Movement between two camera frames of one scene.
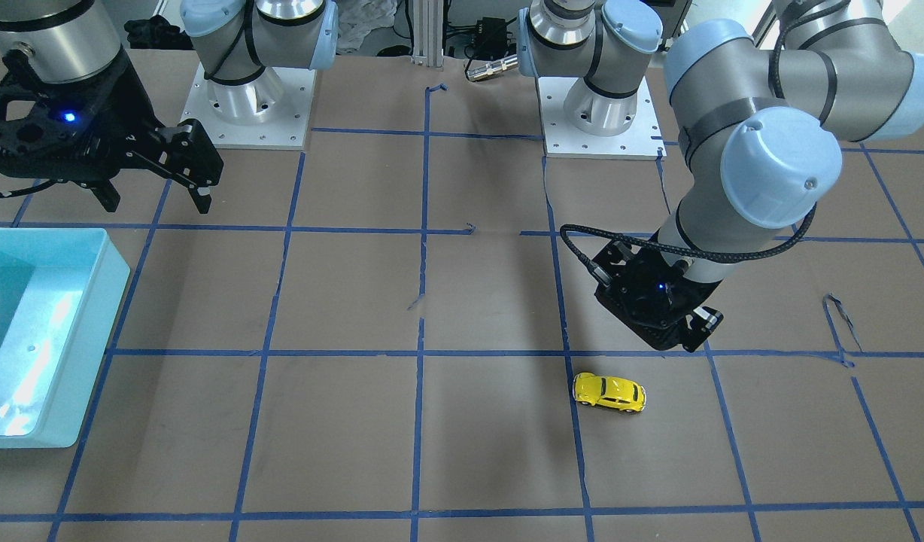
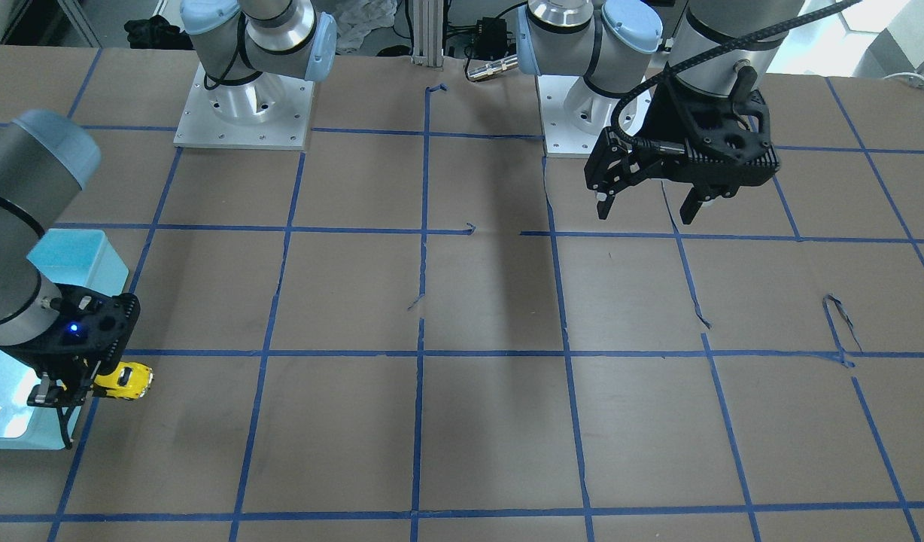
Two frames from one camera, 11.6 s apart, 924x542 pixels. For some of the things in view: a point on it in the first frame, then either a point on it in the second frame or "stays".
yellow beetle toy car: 609,391 to 129,380
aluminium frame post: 428,33 stays
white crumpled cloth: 358,18 stays
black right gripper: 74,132 to 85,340
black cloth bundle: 156,33 stays
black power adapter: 492,38 stays
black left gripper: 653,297 to 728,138
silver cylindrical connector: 493,68 stays
